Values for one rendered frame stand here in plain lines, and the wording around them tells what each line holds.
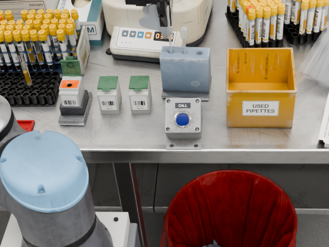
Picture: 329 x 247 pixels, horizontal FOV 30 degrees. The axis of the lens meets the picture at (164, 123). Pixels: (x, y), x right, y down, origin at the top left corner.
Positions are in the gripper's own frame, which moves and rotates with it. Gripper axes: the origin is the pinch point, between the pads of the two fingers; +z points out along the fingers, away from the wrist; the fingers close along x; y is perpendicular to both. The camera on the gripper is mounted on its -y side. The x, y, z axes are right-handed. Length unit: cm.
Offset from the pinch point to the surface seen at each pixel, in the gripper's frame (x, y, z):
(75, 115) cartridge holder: 11.5, 18.8, 13.7
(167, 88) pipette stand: 2.1, 0.9, 13.5
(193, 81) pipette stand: 2.1, -4.7, 11.1
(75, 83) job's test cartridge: 8.4, 18.5, 7.4
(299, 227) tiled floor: -29, -34, 103
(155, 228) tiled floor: -23, 15, 103
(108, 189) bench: -18, 27, 76
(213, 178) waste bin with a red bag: -12, -7, 60
